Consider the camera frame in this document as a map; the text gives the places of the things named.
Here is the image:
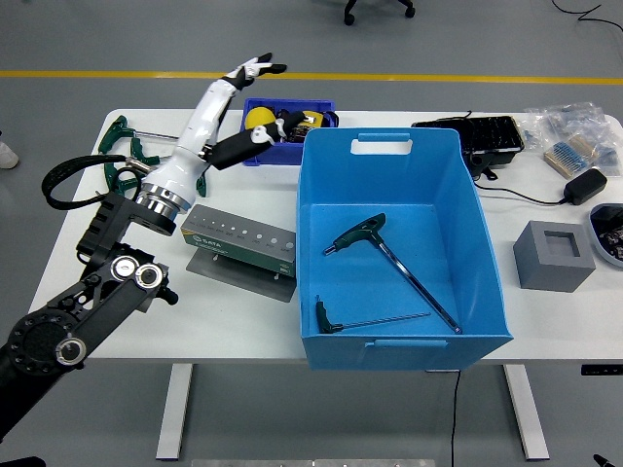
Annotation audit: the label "white table leg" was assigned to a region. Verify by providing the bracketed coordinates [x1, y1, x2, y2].
[155, 363, 195, 462]
[502, 363, 550, 462]

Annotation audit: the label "large green T-handle hex key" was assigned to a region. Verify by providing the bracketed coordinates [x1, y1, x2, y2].
[322, 212, 463, 336]

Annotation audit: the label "small green T-handle hex key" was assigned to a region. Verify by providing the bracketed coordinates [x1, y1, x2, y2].
[314, 294, 433, 336]

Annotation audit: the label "green steel hex key stand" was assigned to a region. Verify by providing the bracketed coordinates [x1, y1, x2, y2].
[180, 203, 298, 304]

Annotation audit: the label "black office chair base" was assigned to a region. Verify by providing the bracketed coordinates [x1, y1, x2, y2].
[343, 0, 417, 26]

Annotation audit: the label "black hanging power cable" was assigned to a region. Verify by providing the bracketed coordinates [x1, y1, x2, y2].
[450, 369, 462, 467]

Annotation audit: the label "clear plastic bags with parts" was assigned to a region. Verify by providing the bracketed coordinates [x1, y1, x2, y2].
[523, 100, 623, 177]

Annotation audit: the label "grey foam block with recess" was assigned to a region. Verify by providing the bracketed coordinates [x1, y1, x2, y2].
[512, 219, 597, 293]

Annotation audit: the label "taped resistor strip bundle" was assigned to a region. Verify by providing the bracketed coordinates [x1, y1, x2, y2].
[543, 134, 601, 179]

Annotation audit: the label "black plastic tray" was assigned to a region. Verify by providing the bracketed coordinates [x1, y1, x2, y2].
[412, 115, 526, 169]

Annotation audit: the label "black adapter cable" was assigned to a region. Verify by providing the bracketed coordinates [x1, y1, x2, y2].
[471, 179, 568, 205]

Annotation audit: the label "person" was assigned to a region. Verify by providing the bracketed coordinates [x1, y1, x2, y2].
[0, 129, 19, 170]

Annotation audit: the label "large light blue plastic box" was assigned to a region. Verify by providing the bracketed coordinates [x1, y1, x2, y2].
[295, 126, 515, 372]

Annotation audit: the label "black power adapter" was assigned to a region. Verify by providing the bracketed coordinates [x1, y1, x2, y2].
[563, 168, 608, 206]

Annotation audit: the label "black table control panel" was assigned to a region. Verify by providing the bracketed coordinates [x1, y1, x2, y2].
[580, 363, 623, 377]

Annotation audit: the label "small dark blue parts bin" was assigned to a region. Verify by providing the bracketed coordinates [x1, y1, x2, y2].
[241, 97, 337, 167]

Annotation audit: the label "yellow tape measure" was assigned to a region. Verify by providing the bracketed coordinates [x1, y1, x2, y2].
[291, 110, 326, 128]

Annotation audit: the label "black floor cable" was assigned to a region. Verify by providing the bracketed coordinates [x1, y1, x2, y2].
[551, 0, 623, 30]

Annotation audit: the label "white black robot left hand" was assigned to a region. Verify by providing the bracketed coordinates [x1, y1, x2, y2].
[140, 52, 306, 205]

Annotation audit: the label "yellow ball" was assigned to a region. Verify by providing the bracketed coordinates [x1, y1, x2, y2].
[244, 107, 278, 131]

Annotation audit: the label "black strap loop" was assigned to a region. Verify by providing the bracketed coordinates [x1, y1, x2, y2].
[467, 150, 500, 182]

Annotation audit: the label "grey oval dish with parts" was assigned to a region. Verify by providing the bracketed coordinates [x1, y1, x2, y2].
[587, 202, 623, 269]

